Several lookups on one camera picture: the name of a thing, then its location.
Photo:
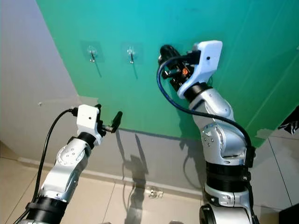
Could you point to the pale tape strip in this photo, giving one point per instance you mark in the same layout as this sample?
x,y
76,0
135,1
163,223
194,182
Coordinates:
x,y
80,99
264,133

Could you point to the small metal floor stopper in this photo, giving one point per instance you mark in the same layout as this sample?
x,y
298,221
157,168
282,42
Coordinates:
x,y
153,191

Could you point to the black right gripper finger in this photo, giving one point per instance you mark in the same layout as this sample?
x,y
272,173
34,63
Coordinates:
x,y
168,52

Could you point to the clear adhesive metal hook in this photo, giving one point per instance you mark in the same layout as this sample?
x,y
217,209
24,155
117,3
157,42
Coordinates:
x,y
92,52
131,52

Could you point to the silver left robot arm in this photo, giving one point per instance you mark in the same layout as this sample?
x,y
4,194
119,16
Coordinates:
x,y
67,168

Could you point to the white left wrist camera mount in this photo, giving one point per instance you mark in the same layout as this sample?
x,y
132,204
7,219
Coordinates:
x,y
87,119

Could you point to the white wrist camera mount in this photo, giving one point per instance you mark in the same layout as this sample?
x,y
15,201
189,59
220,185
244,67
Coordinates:
x,y
208,58
87,119

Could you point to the person in dark clothes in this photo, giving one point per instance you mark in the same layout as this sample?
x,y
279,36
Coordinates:
x,y
290,121

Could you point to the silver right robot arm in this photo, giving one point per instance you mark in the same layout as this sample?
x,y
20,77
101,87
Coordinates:
x,y
224,140

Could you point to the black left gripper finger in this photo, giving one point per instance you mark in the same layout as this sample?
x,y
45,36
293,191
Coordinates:
x,y
117,121

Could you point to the green wall board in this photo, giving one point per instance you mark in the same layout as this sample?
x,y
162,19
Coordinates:
x,y
112,88

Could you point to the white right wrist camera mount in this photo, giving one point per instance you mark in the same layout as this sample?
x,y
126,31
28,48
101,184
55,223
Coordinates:
x,y
208,58

